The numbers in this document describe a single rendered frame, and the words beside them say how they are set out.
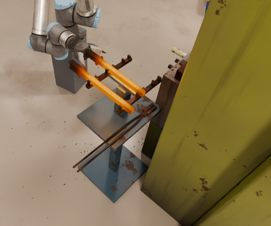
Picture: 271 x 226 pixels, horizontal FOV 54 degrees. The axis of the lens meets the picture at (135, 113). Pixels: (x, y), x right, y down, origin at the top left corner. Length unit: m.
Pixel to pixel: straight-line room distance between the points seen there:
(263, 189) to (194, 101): 0.41
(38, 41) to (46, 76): 1.11
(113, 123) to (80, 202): 0.79
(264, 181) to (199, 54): 0.51
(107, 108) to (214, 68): 0.75
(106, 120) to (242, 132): 0.73
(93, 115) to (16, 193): 0.94
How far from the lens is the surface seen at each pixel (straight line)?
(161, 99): 1.65
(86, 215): 2.03
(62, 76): 2.52
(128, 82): 1.30
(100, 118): 1.48
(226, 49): 0.92
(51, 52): 1.68
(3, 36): 3.33
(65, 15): 2.11
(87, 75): 1.32
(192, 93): 1.09
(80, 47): 1.47
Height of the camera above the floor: 1.95
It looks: 52 degrees down
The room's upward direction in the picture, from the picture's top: 12 degrees clockwise
